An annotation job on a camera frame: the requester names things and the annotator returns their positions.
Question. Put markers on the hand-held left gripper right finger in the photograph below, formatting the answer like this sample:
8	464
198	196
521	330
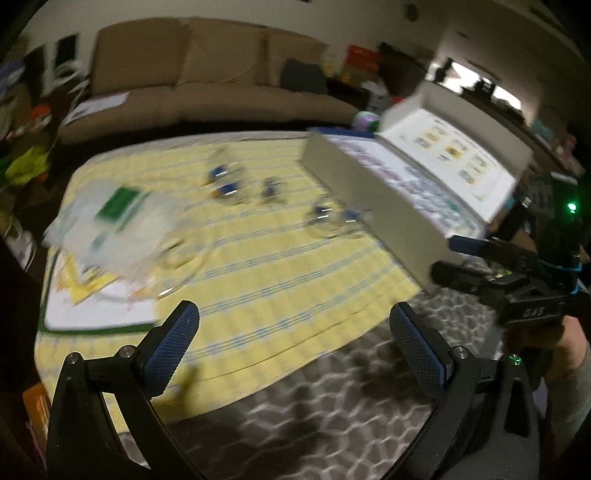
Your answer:
418	350

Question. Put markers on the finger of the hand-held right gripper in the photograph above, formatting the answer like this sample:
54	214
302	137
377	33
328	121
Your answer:
471	244
457	274

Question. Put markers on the dark cushion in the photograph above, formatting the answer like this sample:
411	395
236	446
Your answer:
302	77

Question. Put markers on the person's right forearm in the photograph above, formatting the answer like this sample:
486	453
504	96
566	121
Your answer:
572	415

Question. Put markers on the person's right hand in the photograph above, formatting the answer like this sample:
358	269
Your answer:
570	348

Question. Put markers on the plastic bag with green label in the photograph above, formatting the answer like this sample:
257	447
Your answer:
115	217

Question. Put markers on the small clear cupping cup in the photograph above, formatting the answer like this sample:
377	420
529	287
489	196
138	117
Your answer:
323	217
228	190
219	171
272	189
354	221

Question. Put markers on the neon green cloth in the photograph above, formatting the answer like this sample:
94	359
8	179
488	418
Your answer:
27	164

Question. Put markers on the orange box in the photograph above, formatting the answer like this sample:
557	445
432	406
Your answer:
362	57

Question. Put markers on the yellow checked cloth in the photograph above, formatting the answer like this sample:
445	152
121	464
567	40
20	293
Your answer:
277	277

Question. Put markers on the grey patterned tablecloth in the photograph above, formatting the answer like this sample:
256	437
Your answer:
346	415

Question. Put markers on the dark round wall ornament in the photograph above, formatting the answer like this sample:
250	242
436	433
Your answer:
411	11

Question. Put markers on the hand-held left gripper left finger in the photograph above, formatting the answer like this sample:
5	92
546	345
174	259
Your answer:
171	350

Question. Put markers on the white paper sheet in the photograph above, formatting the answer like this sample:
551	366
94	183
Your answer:
94	107

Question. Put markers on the colourful ball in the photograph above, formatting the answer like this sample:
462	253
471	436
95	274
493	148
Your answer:
364	122

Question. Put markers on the white cupping set box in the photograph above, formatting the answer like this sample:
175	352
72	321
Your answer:
383	203

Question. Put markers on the orange packet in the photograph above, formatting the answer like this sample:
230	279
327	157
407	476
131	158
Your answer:
37	408

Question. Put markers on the brown sofa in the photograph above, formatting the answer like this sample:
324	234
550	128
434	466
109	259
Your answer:
207	60

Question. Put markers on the white booklet with green border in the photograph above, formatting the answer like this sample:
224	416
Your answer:
92	309

